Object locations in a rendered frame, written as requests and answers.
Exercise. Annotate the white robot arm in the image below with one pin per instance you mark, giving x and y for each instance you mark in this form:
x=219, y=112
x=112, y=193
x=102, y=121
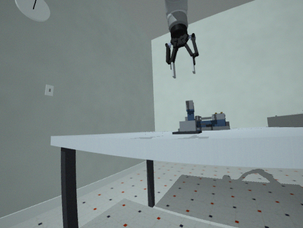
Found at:
x=176, y=12

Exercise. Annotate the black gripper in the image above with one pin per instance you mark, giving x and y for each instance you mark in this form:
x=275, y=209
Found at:
x=179, y=38

